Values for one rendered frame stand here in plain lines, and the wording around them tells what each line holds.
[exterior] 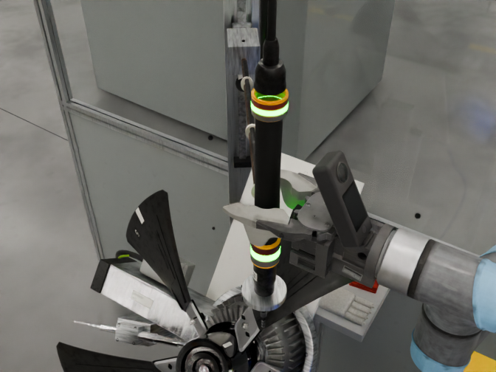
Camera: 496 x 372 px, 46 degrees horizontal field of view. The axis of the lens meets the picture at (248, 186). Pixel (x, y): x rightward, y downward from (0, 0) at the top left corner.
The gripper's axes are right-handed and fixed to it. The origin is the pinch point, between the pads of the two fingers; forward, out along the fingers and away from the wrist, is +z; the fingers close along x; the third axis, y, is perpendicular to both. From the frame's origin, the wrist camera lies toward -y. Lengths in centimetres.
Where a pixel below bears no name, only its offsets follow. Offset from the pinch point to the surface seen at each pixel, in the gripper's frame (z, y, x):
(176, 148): 71, 67, 70
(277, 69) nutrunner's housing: -4.3, -19.5, -0.8
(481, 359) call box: -37, 59, 36
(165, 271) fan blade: 23.5, 38.1, 6.4
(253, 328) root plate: 1.8, 39.2, 4.8
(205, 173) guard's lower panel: 60, 73, 71
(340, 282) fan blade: -11.2, 24.8, 11.4
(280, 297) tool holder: -5.9, 19.7, -0.3
